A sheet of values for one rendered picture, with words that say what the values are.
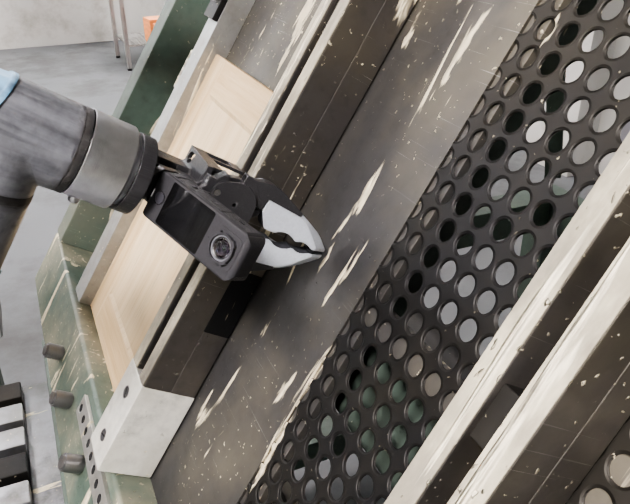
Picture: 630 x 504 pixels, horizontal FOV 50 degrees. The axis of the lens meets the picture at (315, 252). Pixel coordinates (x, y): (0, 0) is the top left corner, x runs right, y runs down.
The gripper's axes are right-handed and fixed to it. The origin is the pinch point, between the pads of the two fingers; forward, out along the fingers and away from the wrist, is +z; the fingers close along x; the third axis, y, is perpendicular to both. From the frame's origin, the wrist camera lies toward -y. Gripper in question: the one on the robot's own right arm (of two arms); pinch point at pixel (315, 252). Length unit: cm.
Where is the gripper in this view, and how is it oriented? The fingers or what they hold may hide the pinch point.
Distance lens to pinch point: 67.6
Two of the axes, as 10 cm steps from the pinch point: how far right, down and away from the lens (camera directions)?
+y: -4.0, -4.3, 8.1
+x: -4.9, 8.5, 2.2
